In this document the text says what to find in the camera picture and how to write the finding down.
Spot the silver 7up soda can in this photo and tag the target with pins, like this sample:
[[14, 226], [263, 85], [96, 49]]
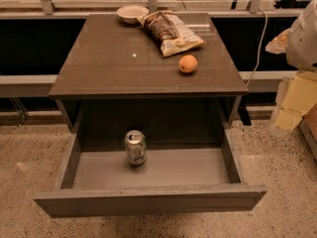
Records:
[[135, 147]]

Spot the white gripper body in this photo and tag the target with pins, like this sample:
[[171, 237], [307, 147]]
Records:
[[303, 45]]

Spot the grey cabinet counter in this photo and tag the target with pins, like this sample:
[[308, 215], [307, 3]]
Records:
[[113, 59]]

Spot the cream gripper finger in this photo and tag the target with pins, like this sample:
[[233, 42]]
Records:
[[278, 44], [295, 98]]

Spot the white bowl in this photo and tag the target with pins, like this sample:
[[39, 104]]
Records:
[[131, 13]]

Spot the brown chip bag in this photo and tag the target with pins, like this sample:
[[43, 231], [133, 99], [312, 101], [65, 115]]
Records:
[[170, 33]]

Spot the open grey top drawer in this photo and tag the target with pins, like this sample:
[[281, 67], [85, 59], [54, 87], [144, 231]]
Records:
[[188, 169]]

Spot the orange fruit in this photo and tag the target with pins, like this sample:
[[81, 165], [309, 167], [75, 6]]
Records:
[[188, 64]]

